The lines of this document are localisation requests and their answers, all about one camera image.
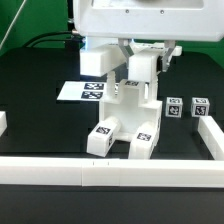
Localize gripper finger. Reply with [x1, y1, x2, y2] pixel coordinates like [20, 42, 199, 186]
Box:
[162, 40, 176, 72]
[118, 38, 134, 64]

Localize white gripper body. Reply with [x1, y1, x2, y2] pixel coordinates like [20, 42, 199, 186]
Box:
[74, 0, 224, 42]

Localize white chair seat part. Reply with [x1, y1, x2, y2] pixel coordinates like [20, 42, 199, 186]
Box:
[99, 72, 162, 141]

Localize white tagged cube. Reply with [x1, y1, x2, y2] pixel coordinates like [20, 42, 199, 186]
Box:
[165, 97, 183, 118]
[191, 97, 210, 117]

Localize white chair back frame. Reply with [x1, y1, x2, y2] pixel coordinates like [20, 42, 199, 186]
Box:
[80, 43, 168, 82]

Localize white U-shaped fence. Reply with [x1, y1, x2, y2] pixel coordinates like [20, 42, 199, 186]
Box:
[0, 117, 224, 188]

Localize black cable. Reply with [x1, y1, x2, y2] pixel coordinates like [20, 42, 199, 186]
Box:
[24, 29, 81, 48]

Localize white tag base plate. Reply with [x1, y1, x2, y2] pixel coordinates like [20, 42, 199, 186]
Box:
[57, 81, 106, 101]

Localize white cord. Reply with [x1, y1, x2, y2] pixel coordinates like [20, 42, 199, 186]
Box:
[0, 0, 28, 51]

